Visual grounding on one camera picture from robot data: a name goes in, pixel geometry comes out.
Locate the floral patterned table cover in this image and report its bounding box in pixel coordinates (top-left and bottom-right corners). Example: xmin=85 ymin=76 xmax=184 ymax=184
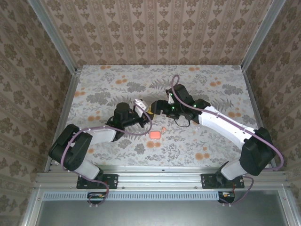
xmin=62 ymin=65 xmax=263 ymax=168

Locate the small black electronics board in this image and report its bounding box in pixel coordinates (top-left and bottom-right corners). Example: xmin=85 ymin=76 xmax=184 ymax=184
xmin=218 ymin=191 xmax=236 ymax=203
xmin=87 ymin=192 xmax=107 ymax=205

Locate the grey metal sheet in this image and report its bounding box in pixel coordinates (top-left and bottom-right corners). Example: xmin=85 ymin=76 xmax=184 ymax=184
xmin=22 ymin=188 xmax=301 ymax=226

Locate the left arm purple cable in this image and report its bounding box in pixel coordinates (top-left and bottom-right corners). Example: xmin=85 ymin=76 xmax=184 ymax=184
xmin=60 ymin=105 xmax=153 ymax=209

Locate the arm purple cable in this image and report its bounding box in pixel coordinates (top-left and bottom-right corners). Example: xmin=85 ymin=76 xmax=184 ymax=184
xmin=170 ymin=74 xmax=285 ymax=208
xmin=60 ymin=105 xmax=153 ymax=209

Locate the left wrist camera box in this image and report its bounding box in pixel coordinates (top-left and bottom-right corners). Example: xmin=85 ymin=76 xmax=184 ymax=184
xmin=133 ymin=98 xmax=149 ymax=116

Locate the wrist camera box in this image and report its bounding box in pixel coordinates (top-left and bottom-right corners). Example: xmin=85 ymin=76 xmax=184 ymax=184
xmin=165 ymin=87 xmax=175 ymax=104
xmin=133 ymin=98 xmax=149 ymax=116

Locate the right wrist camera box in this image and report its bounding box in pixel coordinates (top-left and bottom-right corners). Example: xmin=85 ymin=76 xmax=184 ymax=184
xmin=165 ymin=87 xmax=175 ymax=104

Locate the thin black cable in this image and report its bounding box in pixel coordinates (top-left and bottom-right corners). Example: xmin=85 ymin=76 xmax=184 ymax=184
xmin=173 ymin=117 xmax=191 ymax=128

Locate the aluminium table side rail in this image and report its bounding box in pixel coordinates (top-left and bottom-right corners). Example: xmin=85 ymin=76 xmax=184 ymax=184
xmin=44 ymin=67 xmax=82 ymax=172
xmin=242 ymin=67 xmax=278 ymax=172

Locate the aluminium mounting rail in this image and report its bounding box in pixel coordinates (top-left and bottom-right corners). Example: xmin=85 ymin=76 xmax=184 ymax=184
xmin=35 ymin=166 xmax=290 ymax=190

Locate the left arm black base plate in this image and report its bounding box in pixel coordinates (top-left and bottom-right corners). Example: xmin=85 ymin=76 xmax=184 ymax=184
xmin=76 ymin=173 xmax=118 ymax=190

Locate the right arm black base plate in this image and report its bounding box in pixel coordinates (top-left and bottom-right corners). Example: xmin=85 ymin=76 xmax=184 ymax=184
xmin=201 ymin=173 xmax=245 ymax=190

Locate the grey slotted cable duct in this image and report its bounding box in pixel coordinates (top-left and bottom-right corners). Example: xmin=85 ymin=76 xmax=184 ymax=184
xmin=43 ymin=192 xmax=221 ymax=201

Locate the aluminium frame post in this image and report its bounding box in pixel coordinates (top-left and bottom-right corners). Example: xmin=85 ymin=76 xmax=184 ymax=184
xmin=28 ymin=0 xmax=78 ymax=73
xmin=241 ymin=0 xmax=286 ymax=71

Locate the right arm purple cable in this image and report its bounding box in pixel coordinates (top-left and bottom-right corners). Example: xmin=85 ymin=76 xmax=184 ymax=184
xmin=170 ymin=74 xmax=285 ymax=208

